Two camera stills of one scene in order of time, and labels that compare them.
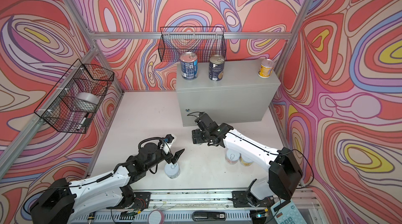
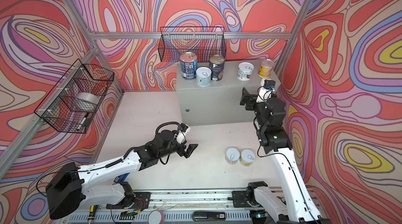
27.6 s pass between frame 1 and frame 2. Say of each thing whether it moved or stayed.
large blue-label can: stayed
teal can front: moved
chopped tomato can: stayed
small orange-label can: stayed
